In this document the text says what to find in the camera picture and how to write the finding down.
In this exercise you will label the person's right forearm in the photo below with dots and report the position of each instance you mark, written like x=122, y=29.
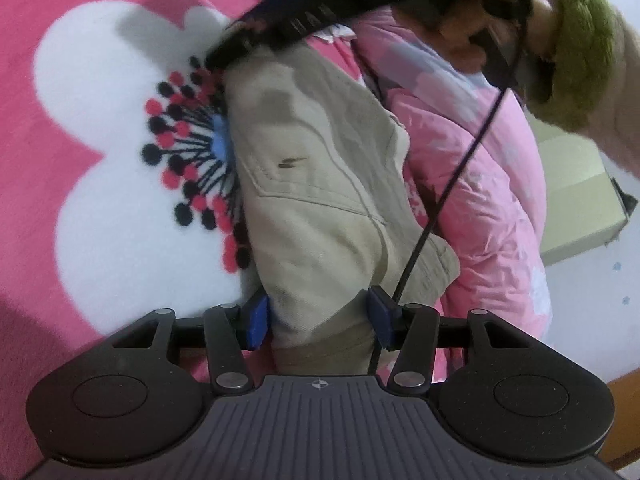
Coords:
x=585, y=35

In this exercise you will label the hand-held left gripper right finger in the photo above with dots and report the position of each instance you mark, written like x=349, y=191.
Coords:
x=382, y=317

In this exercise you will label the beige cardboard box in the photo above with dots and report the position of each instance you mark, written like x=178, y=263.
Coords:
x=575, y=200

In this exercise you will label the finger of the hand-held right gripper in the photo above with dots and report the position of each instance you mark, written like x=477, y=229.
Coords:
x=240, y=42

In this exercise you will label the pink patterned quilt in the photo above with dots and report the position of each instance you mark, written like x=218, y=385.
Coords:
x=475, y=185

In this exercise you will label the pink floral blanket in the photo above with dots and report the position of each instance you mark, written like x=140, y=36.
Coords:
x=100, y=110

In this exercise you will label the person's right hand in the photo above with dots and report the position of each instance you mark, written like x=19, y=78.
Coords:
x=462, y=35

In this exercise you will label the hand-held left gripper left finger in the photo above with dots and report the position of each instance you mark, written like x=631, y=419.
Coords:
x=257, y=320

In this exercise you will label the beige pants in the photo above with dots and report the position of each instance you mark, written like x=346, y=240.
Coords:
x=310, y=160

